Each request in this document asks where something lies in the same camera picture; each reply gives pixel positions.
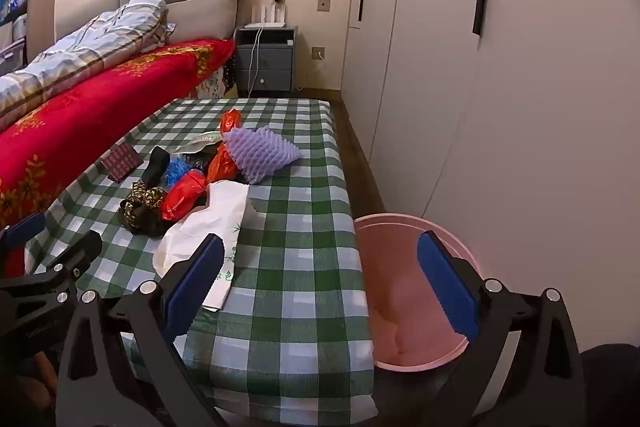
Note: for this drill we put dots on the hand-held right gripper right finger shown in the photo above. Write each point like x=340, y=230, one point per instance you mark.
x=445, y=287

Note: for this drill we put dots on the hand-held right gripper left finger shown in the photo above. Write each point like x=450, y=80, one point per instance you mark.
x=197, y=282

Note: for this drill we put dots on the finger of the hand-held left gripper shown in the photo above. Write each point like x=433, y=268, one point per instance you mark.
x=22, y=228
x=80, y=253

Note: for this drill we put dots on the pink plastic bin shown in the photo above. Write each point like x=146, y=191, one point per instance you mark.
x=400, y=297

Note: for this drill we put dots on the white paper bag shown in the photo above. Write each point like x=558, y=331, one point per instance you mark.
x=210, y=217

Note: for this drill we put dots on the leopard print cloth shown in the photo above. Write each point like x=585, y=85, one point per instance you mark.
x=142, y=207

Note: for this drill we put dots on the red plastic bag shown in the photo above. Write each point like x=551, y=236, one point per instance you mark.
x=182, y=197

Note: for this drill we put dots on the dark red patterned card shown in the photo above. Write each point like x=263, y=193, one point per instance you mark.
x=120, y=162

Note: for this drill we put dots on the blue plastic wrapper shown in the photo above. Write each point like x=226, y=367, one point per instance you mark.
x=175, y=172

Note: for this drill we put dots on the black item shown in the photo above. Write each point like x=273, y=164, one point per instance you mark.
x=155, y=164

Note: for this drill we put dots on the orange plastic bag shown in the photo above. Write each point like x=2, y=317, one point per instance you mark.
x=222, y=164

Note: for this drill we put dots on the green and white packet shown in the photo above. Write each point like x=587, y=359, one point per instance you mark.
x=202, y=141

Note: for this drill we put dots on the purple foam fruit net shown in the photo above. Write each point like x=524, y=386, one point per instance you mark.
x=260, y=152

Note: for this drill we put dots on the green checked tablecloth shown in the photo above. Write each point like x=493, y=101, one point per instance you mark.
x=300, y=232

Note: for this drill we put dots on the red floral blanket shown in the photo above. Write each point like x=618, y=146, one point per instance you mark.
x=125, y=92

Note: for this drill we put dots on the plaid quilt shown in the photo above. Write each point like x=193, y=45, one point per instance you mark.
x=75, y=52

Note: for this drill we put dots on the person's dark clothing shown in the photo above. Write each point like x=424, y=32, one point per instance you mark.
x=610, y=382

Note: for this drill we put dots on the patterned bed skirt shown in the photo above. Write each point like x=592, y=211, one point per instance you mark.
x=217, y=82

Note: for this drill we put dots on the storage shelf with boxes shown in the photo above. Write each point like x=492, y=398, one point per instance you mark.
x=15, y=7

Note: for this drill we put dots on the grey nightstand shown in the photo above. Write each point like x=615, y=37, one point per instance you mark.
x=265, y=67

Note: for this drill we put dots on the white wardrobe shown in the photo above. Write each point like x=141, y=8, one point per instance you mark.
x=425, y=57

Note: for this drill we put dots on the white router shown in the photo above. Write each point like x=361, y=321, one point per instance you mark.
x=265, y=23

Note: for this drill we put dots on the beige wall socket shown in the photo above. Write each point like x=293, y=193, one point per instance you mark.
x=318, y=53

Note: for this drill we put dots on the beige wall switch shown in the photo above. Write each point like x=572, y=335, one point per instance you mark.
x=324, y=5

